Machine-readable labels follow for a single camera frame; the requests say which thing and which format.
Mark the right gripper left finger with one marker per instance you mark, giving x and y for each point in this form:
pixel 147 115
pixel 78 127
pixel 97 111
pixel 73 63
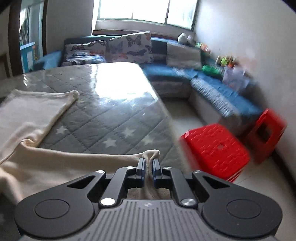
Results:
pixel 67 209

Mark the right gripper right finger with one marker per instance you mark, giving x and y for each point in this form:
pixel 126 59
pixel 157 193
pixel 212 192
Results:
pixel 217 209

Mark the cream knit garment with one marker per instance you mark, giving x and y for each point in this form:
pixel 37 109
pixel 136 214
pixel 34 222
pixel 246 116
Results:
pixel 26 169

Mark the red plastic stool near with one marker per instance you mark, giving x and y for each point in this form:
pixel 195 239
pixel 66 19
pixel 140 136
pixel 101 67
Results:
pixel 215 150

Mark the red plastic stool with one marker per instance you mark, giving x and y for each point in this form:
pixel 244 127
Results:
pixel 265 135
pixel 215 150

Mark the red plastic stool far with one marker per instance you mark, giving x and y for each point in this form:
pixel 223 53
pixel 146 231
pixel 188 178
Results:
pixel 265 135

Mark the blue corner sofa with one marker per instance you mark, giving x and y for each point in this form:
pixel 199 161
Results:
pixel 212 100

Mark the grey star quilted table cover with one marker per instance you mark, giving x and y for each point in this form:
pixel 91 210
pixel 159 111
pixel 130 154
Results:
pixel 117 112

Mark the clear plastic storage box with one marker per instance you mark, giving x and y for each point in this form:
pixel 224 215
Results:
pixel 235 79

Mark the small butterfly print cushion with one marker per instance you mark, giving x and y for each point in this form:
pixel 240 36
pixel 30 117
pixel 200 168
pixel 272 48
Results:
pixel 87 53

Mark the grey plain cushion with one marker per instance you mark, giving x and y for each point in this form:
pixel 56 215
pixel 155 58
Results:
pixel 181 56

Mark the light blue cabinet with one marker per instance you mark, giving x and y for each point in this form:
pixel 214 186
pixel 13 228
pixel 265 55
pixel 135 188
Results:
pixel 27 56

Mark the white plush toy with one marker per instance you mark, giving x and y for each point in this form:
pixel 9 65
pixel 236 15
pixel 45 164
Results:
pixel 185 39

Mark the large butterfly print cushion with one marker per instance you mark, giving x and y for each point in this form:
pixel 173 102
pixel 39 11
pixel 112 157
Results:
pixel 134 48

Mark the window with green frame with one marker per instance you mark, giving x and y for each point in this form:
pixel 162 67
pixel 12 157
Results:
pixel 175 13

